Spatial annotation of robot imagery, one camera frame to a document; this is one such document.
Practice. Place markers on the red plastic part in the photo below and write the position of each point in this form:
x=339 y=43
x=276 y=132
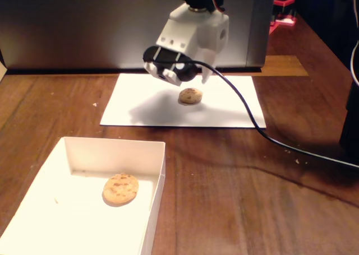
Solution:
x=283 y=21

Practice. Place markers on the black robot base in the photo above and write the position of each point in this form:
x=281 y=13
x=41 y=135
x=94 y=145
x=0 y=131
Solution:
x=352 y=120

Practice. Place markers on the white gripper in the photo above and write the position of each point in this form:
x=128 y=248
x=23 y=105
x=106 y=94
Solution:
x=208 y=34

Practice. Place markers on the round chocolate chip mini cookie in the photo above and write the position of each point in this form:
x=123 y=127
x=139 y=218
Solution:
x=190 y=96
x=120 y=188

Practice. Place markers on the white cardboard box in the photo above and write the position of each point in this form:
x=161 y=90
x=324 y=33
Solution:
x=70 y=215

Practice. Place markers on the dark grey backdrop panel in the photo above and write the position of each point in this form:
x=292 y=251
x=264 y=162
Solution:
x=84 y=28

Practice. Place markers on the cream card edge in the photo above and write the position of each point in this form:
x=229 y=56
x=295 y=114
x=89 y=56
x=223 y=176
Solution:
x=2 y=71

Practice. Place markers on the white paper sheet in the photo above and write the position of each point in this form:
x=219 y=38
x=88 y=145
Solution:
x=230 y=106

